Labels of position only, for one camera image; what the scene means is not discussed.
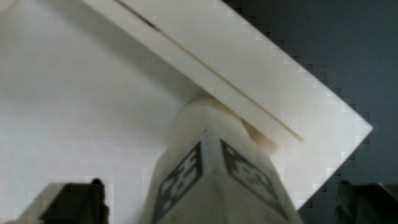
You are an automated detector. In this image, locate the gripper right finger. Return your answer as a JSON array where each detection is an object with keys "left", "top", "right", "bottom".
[{"left": 336, "top": 181, "right": 398, "bottom": 224}]

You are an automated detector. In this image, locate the white leg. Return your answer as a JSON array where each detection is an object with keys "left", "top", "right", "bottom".
[{"left": 141, "top": 98, "right": 304, "bottom": 224}]

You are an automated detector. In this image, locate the white obstacle fence wall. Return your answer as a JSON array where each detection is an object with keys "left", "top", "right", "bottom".
[{"left": 116, "top": 0, "right": 376, "bottom": 211}]

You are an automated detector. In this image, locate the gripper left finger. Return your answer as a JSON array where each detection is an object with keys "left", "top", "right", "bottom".
[{"left": 40, "top": 178, "right": 111, "bottom": 224}]

